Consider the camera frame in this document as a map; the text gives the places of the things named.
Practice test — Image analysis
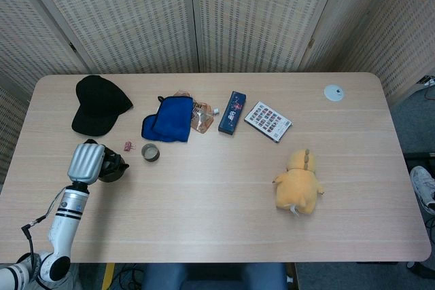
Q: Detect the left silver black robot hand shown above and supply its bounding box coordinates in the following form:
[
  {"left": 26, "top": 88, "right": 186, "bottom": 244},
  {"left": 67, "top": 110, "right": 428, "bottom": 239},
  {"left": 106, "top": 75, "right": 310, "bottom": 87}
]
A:
[{"left": 67, "top": 139, "right": 119, "bottom": 185}]

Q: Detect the black teapot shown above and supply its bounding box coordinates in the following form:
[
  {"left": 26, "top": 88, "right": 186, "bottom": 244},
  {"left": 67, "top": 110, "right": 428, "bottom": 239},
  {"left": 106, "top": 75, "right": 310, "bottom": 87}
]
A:
[{"left": 97, "top": 145, "right": 131, "bottom": 183}]

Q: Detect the black baseball cap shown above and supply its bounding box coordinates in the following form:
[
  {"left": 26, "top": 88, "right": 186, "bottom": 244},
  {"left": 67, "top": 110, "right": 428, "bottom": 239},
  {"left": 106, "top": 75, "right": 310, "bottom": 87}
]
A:
[{"left": 71, "top": 75, "right": 134, "bottom": 137}]

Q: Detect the blue towel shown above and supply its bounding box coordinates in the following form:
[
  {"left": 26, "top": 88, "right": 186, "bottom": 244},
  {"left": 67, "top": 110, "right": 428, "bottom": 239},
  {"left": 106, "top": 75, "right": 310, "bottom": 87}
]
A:
[{"left": 141, "top": 95, "right": 194, "bottom": 143}]

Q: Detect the grey cloth on floor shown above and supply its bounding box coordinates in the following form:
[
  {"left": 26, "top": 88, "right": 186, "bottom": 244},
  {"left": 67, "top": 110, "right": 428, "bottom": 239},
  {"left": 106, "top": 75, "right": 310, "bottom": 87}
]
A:
[{"left": 66, "top": 264, "right": 84, "bottom": 290}]

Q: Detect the orange spout drink pouch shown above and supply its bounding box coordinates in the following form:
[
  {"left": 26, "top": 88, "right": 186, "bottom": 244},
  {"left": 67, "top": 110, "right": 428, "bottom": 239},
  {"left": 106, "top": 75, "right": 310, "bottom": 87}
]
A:
[{"left": 175, "top": 90, "right": 221, "bottom": 134}]

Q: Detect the blue padded seat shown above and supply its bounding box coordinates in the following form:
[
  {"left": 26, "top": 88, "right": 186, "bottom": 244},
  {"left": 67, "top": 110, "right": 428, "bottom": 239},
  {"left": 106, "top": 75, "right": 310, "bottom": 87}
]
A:
[{"left": 141, "top": 262, "right": 288, "bottom": 290}]

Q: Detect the dark blue long box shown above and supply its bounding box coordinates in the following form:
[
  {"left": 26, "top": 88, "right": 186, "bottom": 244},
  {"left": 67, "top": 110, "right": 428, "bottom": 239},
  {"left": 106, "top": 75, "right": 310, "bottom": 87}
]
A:
[{"left": 217, "top": 90, "right": 247, "bottom": 136}]

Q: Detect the woven folding screen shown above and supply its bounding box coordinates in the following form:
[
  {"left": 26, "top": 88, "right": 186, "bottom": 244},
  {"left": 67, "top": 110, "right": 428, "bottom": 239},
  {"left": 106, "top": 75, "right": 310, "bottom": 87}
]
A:
[{"left": 0, "top": 0, "right": 435, "bottom": 185}]

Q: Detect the flat box with picture grid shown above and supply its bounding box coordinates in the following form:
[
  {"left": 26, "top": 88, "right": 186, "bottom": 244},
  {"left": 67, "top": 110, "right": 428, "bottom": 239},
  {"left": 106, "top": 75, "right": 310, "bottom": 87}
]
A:
[{"left": 244, "top": 101, "right": 293, "bottom": 144}]

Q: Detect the yellow plush toy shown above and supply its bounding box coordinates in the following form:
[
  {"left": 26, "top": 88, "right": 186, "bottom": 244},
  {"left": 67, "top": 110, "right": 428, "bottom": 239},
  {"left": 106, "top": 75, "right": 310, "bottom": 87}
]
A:
[{"left": 273, "top": 147, "right": 326, "bottom": 218}]

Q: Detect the white round table grommet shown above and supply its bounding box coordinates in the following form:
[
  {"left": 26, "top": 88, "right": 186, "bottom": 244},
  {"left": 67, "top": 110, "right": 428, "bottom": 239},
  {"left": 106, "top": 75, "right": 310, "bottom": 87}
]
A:
[{"left": 323, "top": 84, "right": 345, "bottom": 103}]

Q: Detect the black stand base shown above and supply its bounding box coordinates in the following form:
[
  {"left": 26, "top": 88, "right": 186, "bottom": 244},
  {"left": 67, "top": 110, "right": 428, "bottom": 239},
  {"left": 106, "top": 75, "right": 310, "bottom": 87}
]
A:
[{"left": 403, "top": 151, "right": 435, "bottom": 164}]

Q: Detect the white sneaker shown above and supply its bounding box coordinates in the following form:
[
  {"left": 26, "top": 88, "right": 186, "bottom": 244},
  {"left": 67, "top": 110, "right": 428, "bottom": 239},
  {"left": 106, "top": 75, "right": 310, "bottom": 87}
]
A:
[{"left": 409, "top": 166, "right": 435, "bottom": 215}]

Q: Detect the black arm cable with plug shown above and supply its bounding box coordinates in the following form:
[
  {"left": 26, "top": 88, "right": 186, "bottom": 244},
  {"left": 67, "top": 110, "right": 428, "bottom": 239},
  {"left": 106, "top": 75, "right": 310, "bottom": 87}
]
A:
[{"left": 20, "top": 186, "right": 67, "bottom": 270}]

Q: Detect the yellow strap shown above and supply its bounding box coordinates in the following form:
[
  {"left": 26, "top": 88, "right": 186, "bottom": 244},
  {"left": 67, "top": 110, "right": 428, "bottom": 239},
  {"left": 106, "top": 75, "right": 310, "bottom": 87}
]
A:
[{"left": 101, "top": 262, "right": 116, "bottom": 290}]

